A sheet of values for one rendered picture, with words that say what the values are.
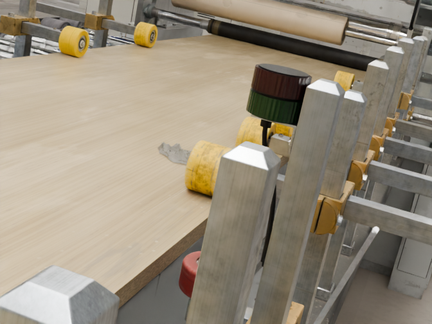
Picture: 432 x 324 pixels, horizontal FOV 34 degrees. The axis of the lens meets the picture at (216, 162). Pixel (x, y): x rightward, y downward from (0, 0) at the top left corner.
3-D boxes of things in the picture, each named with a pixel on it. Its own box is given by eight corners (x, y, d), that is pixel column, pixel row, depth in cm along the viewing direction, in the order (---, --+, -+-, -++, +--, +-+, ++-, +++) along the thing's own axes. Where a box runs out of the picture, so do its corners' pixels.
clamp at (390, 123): (396, 132, 177) (402, 113, 176) (391, 141, 165) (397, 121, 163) (373, 126, 179) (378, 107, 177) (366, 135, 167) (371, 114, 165)
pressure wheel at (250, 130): (277, 115, 131) (262, 143, 126) (274, 145, 137) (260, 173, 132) (247, 107, 133) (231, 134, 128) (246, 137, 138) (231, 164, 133)
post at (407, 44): (363, 225, 178) (415, 39, 164) (361, 229, 175) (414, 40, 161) (350, 222, 179) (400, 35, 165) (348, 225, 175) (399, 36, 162)
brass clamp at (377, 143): (386, 151, 154) (392, 129, 153) (378, 164, 142) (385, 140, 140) (359, 144, 156) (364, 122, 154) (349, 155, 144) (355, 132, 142)
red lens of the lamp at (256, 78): (312, 95, 75) (317, 75, 74) (299, 102, 69) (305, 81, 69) (260, 81, 77) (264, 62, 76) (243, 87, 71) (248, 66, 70)
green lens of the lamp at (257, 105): (306, 117, 76) (312, 98, 75) (294, 126, 70) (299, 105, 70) (254, 103, 77) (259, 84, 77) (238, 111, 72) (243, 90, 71)
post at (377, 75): (324, 310, 132) (392, 62, 119) (321, 318, 129) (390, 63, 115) (306, 305, 133) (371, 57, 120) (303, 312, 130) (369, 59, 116)
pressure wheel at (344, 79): (350, 83, 218) (346, 103, 223) (356, 69, 223) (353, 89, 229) (331, 79, 220) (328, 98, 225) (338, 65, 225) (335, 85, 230)
